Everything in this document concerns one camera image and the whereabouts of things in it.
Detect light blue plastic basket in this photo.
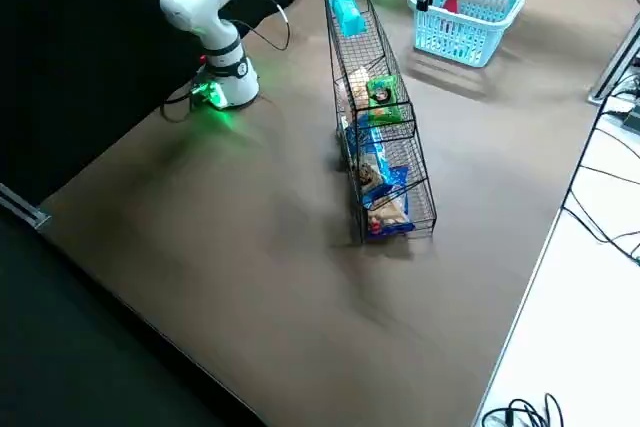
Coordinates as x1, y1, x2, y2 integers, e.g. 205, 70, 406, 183
412, 0, 526, 68

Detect dark blue beige snack bag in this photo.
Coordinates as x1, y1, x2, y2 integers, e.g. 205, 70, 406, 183
366, 165, 416, 239

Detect teal snack pack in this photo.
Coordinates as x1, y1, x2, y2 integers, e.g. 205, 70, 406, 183
329, 0, 370, 38

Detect green snack pack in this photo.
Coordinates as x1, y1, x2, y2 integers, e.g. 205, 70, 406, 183
366, 74, 407, 124

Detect beige cracker pack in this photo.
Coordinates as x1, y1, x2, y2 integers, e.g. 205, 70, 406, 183
348, 68, 372, 109

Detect blue and white snack pack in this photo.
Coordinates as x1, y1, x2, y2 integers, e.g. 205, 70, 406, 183
343, 119, 392, 186

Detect white desk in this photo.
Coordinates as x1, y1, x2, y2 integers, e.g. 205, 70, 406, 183
477, 96, 640, 427

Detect black wire rack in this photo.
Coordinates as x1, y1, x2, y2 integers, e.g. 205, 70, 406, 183
322, 0, 439, 247

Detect aluminium frame post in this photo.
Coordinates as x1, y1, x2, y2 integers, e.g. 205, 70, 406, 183
587, 21, 640, 104

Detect black desk cables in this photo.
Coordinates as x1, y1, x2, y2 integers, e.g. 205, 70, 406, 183
562, 91, 640, 268

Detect black coiled cables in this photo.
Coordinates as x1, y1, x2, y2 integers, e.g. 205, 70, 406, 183
481, 393, 567, 427

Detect aluminium frame rail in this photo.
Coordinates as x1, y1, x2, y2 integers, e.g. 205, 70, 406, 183
0, 181, 51, 231

